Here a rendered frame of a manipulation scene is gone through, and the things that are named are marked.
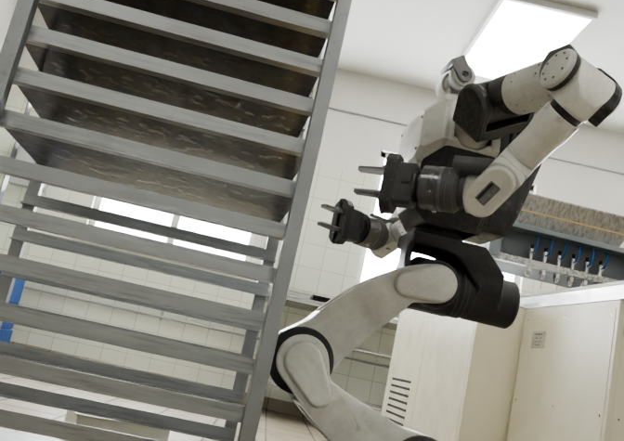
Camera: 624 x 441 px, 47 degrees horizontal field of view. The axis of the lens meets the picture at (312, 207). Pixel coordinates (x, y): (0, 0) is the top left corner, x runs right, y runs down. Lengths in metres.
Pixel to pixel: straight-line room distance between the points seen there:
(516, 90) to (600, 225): 1.86
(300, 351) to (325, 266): 4.50
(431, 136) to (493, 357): 1.50
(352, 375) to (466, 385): 3.13
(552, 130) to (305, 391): 0.71
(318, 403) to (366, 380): 4.48
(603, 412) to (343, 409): 1.05
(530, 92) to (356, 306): 0.59
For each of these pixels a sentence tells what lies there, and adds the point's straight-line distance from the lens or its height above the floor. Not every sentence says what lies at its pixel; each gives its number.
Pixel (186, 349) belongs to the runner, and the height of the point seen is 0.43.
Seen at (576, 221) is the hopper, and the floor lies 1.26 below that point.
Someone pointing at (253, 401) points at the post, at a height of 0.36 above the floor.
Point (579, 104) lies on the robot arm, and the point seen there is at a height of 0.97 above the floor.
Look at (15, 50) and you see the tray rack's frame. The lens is 1.51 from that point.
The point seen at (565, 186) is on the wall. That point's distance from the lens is 6.64.
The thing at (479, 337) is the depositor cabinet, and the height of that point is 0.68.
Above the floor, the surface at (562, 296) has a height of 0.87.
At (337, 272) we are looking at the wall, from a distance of 6.01.
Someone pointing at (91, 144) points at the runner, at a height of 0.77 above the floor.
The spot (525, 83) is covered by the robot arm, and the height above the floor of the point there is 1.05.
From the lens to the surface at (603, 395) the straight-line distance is 2.41.
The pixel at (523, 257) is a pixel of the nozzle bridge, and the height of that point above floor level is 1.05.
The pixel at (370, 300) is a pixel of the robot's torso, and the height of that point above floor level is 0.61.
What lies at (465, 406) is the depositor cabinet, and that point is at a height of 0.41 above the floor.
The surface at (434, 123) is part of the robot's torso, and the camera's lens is 1.64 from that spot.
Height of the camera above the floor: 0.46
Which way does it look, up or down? 12 degrees up
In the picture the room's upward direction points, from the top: 12 degrees clockwise
